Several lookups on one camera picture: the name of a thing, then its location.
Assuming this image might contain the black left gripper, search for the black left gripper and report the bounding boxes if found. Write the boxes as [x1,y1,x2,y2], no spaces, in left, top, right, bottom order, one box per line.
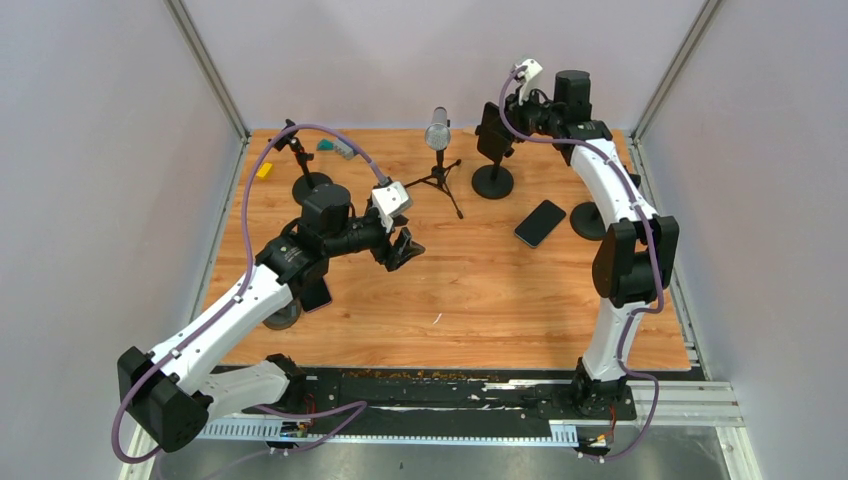
[325,207,426,272]

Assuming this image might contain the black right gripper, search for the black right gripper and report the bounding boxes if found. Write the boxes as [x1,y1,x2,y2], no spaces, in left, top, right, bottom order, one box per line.
[491,85,564,143]

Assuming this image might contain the black phone stand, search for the black phone stand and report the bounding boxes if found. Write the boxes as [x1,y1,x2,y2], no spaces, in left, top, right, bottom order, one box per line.
[268,133,333,205]
[471,143,514,200]
[570,169,645,244]

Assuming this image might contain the black teal-edged smartphone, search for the black teal-edged smartphone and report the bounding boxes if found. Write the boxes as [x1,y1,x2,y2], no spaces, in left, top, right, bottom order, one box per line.
[514,200,567,248]

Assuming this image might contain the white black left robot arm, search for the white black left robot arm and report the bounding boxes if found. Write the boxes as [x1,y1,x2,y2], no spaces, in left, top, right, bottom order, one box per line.
[113,181,425,453]

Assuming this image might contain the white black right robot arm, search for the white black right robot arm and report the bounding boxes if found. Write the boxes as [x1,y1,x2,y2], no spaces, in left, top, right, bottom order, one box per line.
[498,60,680,418]

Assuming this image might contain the grey round stand base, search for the grey round stand base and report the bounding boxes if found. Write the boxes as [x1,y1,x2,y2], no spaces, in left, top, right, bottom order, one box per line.
[263,301,302,330]

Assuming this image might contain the blue grey toy bricks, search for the blue grey toy bricks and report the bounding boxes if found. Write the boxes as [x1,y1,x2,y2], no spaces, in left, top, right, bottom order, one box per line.
[332,139,358,160]

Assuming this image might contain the teal toy block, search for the teal toy block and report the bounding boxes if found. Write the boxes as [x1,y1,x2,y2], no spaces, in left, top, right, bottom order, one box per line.
[316,139,334,151]

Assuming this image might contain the yellow toy brick left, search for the yellow toy brick left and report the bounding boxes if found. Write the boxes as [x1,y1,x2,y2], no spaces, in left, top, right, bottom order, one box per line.
[255,162,274,180]

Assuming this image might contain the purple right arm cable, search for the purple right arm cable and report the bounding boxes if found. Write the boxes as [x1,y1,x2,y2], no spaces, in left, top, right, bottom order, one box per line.
[498,64,666,463]

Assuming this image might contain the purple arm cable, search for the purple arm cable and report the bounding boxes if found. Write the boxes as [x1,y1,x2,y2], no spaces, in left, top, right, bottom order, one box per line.
[498,64,666,463]
[110,123,392,480]

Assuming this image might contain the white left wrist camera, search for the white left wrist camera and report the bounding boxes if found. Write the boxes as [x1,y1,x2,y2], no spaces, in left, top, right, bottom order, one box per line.
[371,181,413,232]

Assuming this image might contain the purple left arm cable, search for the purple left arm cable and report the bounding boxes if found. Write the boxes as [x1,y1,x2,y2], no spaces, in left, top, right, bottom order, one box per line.
[110,123,392,480]

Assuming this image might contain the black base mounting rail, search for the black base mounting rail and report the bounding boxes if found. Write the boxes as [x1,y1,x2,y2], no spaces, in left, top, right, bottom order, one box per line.
[239,365,637,440]

